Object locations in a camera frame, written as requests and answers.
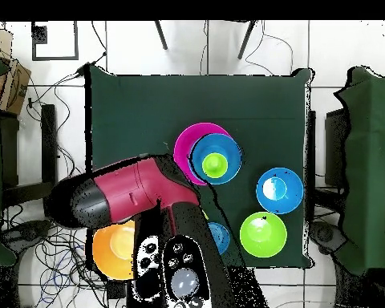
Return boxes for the black box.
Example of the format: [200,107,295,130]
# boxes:
[324,108,349,190]

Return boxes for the pink plastic bowl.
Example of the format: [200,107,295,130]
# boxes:
[173,122,232,186]

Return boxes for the black table frame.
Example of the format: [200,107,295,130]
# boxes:
[0,103,59,219]

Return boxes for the dark green table cloth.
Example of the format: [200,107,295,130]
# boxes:
[88,65,312,270]

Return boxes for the large blue plastic bowl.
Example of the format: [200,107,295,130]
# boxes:
[255,167,305,215]
[188,133,242,186]

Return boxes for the orange plastic bowl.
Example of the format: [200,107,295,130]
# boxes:
[91,220,136,281]

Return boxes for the light green plastic cup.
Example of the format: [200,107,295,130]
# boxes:
[201,152,229,180]

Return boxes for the cardboard box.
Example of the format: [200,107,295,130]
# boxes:
[0,26,32,116]

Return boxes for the green plastic bowl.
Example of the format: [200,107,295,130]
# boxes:
[239,211,288,258]

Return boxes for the grey stand base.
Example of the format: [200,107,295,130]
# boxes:
[1,219,54,254]

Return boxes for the small blue plastic bowl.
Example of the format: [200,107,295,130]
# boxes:
[208,221,231,256]

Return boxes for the black stand leg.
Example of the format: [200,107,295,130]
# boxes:
[153,20,168,51]
[237,20,257,61]

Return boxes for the grey chair base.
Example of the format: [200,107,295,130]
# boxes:
[309,221,346,255]

